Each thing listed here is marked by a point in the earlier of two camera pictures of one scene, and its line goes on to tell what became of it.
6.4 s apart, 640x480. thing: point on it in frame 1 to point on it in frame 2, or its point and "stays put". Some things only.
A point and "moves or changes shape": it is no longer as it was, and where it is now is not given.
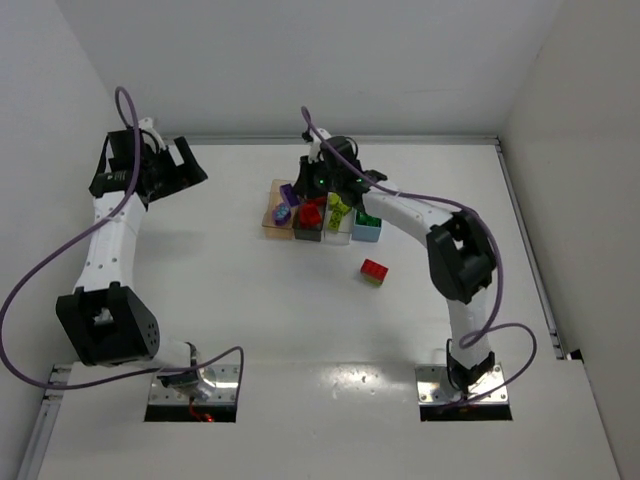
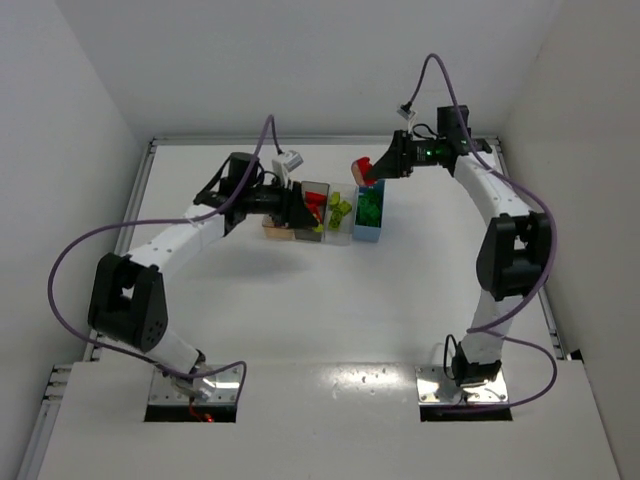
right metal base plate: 434,386 stays put
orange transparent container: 272,230 stays put
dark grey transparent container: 308,216 stays put
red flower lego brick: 309,212 stays put
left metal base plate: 217,384 stays put
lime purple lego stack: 373,272 moves or changes shape
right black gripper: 310,181 to 400,153
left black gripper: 167,170 to 292,204
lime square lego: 339,210 stays put
